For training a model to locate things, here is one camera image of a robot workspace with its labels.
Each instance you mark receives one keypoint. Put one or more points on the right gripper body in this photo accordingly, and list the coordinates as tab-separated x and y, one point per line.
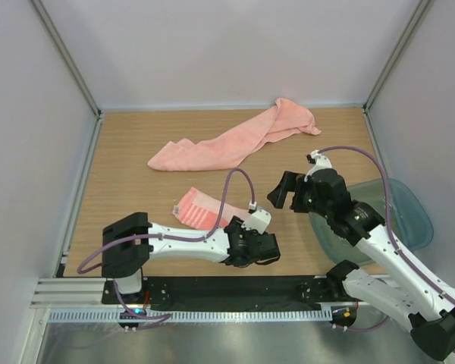
307	202

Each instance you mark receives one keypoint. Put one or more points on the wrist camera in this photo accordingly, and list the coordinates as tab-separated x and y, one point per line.
318	161
258	221

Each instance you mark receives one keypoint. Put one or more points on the white slotted cable duct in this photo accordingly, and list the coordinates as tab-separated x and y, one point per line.
119	315

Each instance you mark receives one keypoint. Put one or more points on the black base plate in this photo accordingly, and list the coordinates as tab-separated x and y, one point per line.
159	290

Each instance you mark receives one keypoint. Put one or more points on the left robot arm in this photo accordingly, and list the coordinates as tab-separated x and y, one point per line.
132	241

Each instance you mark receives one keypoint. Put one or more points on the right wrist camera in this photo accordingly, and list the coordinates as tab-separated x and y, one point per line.
318	161

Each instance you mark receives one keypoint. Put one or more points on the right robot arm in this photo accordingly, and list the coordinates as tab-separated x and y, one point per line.
422	303

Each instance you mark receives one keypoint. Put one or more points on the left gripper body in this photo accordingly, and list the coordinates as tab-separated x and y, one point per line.
248	233

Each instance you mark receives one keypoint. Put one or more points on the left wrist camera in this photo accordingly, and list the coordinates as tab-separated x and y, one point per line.
258	221

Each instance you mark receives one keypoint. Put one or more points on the clear blue plastic tray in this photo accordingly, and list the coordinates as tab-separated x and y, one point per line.
409	221

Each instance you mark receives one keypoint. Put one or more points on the plain pink towel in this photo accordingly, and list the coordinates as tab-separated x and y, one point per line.
284	119

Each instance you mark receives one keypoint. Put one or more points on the pink bunny towel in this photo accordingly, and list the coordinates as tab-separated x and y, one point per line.
200	211

